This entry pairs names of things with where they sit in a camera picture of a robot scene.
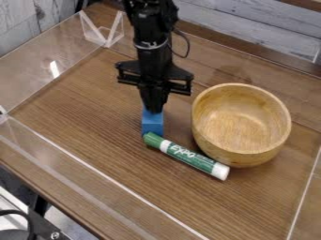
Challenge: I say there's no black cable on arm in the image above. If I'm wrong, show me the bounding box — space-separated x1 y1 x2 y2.
167 29 191 60

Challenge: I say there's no clear acrylic corner bracket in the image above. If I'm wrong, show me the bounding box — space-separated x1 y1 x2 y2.
79 11 125 49

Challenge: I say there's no black stand with cable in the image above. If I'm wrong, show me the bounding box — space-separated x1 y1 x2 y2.
0 167 74 240

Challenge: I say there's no blue rectangular block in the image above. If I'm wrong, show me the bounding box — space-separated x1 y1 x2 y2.
142 109 165 136

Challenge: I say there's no clear acrylic front wall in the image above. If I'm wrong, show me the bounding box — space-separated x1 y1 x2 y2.
0 106 209 240

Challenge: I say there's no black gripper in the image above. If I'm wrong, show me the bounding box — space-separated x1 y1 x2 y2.
115 60 194 113

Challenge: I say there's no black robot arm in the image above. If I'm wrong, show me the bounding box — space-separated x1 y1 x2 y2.
115 0 194 113

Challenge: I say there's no green Expo marker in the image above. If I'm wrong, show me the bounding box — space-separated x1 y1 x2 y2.
143 132 230 181

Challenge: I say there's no brown wooden bowl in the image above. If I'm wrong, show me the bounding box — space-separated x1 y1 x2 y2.
191 82 292 169

